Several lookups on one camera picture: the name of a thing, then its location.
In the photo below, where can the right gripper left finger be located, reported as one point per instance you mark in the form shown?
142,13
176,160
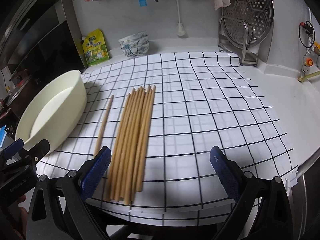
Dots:
92,171

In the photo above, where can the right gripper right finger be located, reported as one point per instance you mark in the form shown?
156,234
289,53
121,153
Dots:
226,172

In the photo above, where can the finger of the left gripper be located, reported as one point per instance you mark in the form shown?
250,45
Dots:
38,151
14,148

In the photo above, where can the wooden chopstick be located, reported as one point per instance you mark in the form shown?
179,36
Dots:
123,153
131,142
137,142
125,167
103,125
107,191
139,185
140,141
116,167

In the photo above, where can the operator hand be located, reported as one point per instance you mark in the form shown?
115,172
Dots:
22,217

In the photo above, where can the white round basin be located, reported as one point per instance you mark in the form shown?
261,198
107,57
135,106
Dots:
54,112

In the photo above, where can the dark pot with lid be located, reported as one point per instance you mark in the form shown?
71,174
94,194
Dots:
25,90

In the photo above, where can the white black checkered cloth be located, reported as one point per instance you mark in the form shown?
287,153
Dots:
202,100

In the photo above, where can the yellow seasoning pouch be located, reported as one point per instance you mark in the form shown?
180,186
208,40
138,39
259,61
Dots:
95,48

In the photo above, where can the black range hood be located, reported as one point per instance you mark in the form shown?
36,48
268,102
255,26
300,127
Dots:
45,34

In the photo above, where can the bottom patterned ceramic bowl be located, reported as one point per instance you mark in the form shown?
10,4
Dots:
136,51

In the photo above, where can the patterned ceramic bowl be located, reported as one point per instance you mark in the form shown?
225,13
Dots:
135,44
136,51
132,38

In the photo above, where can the middle patterned ceramic bowl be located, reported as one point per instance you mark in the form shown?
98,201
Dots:
135,44

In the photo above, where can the top patterned ceramic bowl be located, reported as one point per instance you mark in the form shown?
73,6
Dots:
132,38

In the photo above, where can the white hanging brush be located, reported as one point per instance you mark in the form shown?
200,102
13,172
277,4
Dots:
180,30

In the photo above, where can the perforated steel steamer tray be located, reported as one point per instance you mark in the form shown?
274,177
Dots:
259,14

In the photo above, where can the blue silicone spatula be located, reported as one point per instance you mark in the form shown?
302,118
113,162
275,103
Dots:
142,3

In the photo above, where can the gas valve with hose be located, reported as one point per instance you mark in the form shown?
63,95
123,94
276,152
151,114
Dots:
307,38

